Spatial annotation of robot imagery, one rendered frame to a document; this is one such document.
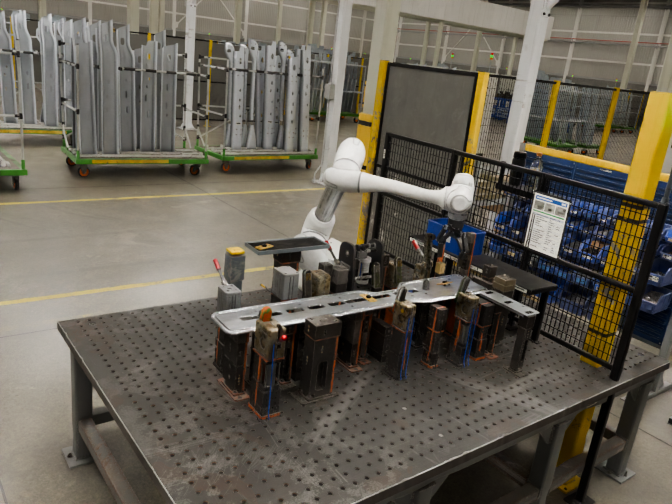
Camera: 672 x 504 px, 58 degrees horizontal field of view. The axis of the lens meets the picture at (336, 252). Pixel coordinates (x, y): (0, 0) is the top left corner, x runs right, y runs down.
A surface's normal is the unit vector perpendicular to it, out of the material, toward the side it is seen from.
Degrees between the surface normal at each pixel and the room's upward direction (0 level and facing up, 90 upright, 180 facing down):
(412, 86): 89
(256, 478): 0
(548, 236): 90
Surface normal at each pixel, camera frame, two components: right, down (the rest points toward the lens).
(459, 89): -0.80, 0.09
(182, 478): 0.11, -0.94
